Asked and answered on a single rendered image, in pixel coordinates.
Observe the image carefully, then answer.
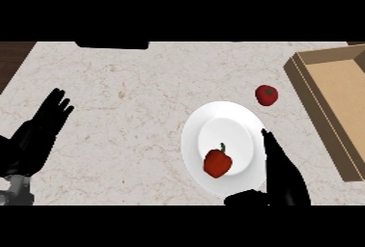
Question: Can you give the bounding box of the red tomato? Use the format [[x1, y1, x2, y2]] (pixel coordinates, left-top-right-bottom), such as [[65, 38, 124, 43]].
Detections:
[[254, 84, 280, 107]]

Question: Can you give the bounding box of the red bell pepper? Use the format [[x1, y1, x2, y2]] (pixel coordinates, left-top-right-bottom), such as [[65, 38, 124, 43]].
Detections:
[[203, 142, 234, 179]]

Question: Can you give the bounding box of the black appliance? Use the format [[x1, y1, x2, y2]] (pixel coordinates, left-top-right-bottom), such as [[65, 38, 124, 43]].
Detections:
[[74, 41, 151, 50]]

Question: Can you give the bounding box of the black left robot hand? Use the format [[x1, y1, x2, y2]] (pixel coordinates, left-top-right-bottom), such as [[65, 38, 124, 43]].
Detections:
[[0, 87, 76, 178]]

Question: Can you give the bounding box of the cardboard box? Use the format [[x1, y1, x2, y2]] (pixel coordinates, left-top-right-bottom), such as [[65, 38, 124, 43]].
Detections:
[[282, 43, 365, 183]]

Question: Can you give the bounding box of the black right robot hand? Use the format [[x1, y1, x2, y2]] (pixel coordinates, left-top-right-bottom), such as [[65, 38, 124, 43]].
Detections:
[[223, 127, 312, 206]]

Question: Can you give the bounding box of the white round plate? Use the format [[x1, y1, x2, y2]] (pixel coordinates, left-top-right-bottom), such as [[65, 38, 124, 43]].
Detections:
[[181, 100, 269, 198]]

